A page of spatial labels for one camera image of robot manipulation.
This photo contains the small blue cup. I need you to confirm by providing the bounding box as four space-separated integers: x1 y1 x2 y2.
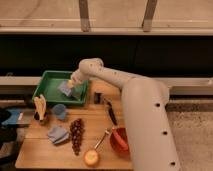
52 104 67 120

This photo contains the orange carrot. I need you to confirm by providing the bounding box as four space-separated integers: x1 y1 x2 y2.
112 128 129 150

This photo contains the black handled knife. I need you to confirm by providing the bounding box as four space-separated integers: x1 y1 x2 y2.
103 98 117 125

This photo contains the dark grape bunch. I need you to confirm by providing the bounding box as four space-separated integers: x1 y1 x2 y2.
70 118 84 156

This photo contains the banana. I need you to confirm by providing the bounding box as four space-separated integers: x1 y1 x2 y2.
34 95 46 121

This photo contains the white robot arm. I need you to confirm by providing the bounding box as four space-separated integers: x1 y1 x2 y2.
71 58 182 171

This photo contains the blue grey sponge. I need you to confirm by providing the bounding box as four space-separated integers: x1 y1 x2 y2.
58 81 72 97

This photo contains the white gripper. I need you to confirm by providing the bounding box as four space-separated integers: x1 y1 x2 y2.
67 70 88 89

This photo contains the metal spoon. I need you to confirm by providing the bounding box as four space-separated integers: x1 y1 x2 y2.
94 129 110 150

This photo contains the yellow apple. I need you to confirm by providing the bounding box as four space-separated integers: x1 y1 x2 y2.
84 149 100 167

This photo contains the red bowl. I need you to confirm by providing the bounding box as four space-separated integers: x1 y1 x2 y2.
110 128 130 158

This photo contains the blue folded cloth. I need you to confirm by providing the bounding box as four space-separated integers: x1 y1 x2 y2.
47 125 69 145

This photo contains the blue object at left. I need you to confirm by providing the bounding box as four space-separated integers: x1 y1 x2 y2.
3 108 23 126

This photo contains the green plastic tray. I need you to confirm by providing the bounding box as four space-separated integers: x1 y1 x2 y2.
33 70 88 106

